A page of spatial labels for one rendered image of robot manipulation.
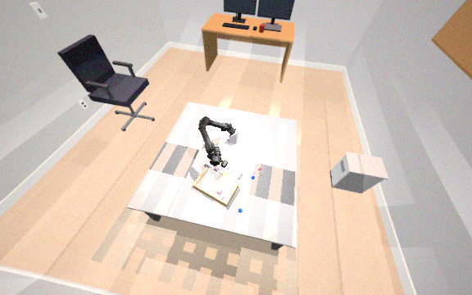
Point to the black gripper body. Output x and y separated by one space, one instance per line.
224 163

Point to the tan strip with red stripes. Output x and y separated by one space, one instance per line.
224 157

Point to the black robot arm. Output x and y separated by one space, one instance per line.
209 145

